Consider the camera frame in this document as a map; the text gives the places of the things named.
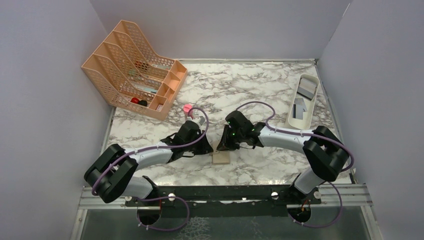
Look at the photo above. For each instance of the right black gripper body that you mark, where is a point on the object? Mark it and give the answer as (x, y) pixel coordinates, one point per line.
(238, 135)

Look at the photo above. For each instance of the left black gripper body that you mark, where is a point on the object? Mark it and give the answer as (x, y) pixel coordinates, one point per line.
(195, 148)

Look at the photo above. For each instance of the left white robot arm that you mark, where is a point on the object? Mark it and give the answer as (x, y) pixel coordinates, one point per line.
(112, 174)

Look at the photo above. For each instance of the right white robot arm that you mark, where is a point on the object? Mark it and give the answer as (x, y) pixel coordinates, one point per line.
(325, 153)

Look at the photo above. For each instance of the small grey card in tray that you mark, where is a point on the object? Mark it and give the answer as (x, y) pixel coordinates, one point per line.
(299, 108)

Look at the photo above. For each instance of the grey card stack in tray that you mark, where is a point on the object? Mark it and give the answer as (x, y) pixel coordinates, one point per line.
(307, 88)

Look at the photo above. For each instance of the pink capped small bottle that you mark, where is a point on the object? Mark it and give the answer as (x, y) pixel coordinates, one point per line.
(188, 114)

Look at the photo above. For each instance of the black round object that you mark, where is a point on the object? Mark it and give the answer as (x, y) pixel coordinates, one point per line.
(143, 103)

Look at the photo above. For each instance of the white oblong tray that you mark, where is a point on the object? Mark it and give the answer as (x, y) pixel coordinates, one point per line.
(304, 124)

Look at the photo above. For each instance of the red round object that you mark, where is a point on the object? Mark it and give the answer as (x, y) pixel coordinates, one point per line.
(135, 100)

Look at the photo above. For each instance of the peach mesh file organizer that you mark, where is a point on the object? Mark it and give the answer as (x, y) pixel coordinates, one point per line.
(125, 66)

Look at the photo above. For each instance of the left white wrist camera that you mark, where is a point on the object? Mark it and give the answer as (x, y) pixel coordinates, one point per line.
(199, 120)

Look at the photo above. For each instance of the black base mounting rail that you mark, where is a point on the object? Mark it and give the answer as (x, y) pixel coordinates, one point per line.
(223, 201)

